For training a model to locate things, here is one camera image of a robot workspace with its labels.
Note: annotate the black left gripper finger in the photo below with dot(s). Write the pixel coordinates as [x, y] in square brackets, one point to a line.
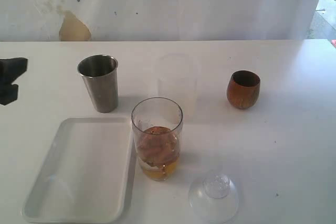
[11, 69]
[8, 93]

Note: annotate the clear plastic tray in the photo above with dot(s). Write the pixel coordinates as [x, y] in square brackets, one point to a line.
[84, 176]

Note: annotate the translucent plastic measuring cup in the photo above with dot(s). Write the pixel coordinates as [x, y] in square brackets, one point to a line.
[177, 79]

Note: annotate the brown wooden cup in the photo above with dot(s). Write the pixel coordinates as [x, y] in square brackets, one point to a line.
[243, 89]

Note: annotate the grey metal cup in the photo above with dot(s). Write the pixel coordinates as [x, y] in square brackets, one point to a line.
[99, 73]

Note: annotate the clear glass jar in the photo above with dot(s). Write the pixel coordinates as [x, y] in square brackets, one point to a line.
[157, 125]

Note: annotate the clear plastic dome lid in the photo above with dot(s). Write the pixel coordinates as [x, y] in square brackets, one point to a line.
[214, 197]

